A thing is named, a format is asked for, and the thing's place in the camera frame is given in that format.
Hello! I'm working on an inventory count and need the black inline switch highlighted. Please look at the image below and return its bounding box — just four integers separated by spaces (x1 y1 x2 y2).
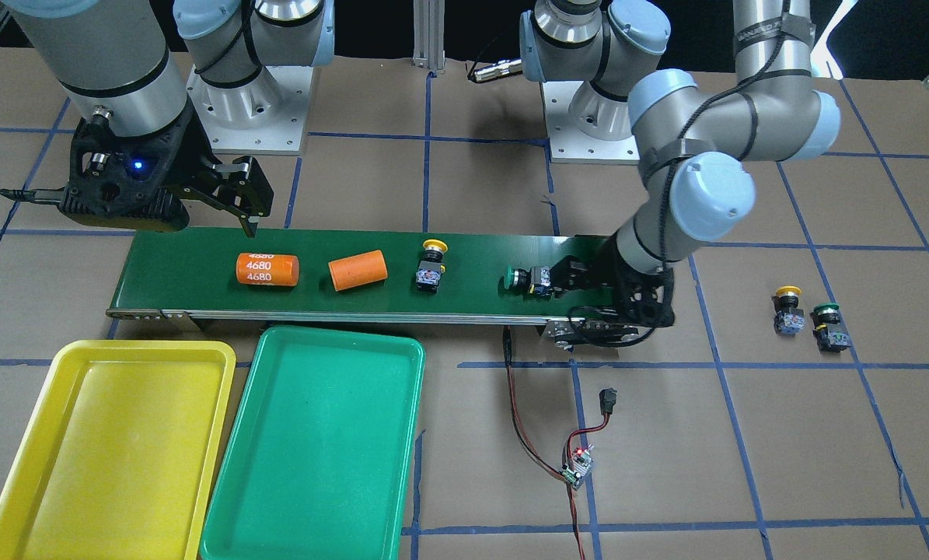
599 387 618 417

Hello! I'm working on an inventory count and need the green push button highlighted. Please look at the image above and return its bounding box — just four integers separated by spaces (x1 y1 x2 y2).
502 266 554 297
810 302 851 353

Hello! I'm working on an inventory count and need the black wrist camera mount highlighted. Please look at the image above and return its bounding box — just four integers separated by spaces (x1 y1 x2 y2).
0 114 190 233

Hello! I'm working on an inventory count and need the plain orange cylinder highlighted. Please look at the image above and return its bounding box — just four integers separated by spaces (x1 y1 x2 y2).
328 250 389 292

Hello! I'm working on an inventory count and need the yellow push button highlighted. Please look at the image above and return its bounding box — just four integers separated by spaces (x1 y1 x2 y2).
772 285 806 336
415 239 449 293

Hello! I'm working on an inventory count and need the aluminium frame post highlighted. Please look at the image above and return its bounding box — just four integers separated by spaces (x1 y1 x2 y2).
412 0 446 74

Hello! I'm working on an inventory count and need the green plastic tray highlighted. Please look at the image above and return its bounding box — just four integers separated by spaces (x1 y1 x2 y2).
200 326 425 559

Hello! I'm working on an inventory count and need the green conveyor belt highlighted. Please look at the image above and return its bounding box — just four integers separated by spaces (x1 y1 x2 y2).
108 227 644 348

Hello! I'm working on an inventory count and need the small controller circuit board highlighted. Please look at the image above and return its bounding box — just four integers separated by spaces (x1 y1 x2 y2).
561 444 593 492

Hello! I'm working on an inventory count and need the orange cylinder labelled 4680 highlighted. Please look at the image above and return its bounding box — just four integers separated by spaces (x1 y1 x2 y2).
236 253 300 288

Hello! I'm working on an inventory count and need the yellow plastic tray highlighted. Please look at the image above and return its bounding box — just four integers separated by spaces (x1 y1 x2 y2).
0 340 236 559

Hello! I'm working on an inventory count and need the red black power cable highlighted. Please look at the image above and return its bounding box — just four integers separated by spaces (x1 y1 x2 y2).
503 327 613 560

